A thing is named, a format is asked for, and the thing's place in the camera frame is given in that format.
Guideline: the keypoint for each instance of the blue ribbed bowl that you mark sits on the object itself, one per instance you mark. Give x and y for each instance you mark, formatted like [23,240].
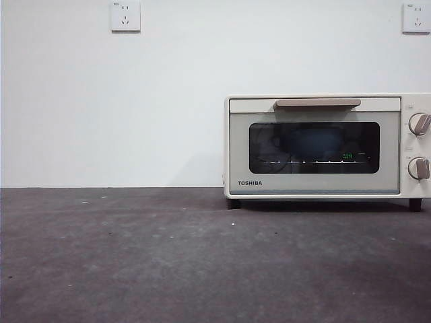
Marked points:
[311,143]

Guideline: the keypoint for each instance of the cream Toshiba toaster oven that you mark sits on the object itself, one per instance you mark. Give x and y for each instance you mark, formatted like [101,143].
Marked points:
[404,144]

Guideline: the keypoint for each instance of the cream and beige oven knob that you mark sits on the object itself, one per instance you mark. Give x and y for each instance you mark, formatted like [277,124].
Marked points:
[417,124]
[418,168]

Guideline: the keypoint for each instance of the white wall socket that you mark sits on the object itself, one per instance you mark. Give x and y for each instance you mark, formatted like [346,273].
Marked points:
[417,18]
[125,16]

